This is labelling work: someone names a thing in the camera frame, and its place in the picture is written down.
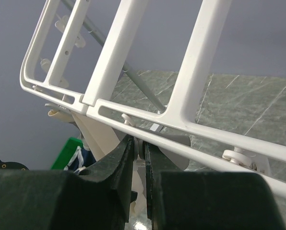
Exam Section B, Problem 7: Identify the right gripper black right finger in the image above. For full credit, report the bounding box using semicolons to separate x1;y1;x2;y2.
144;143;286;230

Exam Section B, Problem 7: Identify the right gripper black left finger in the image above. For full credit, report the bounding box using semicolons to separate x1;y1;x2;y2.
0;136;134;230

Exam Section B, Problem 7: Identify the navy white underwear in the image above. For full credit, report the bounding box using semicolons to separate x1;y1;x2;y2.
63;146;96;174

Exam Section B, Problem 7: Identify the white clip drying hanger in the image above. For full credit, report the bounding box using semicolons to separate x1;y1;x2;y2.
20;0;286;216

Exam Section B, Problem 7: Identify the green plastic tray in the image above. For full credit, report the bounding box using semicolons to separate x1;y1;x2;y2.
51;138;83;170

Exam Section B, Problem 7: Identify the grey white garment rack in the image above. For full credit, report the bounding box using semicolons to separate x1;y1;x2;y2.
70;0;166;112

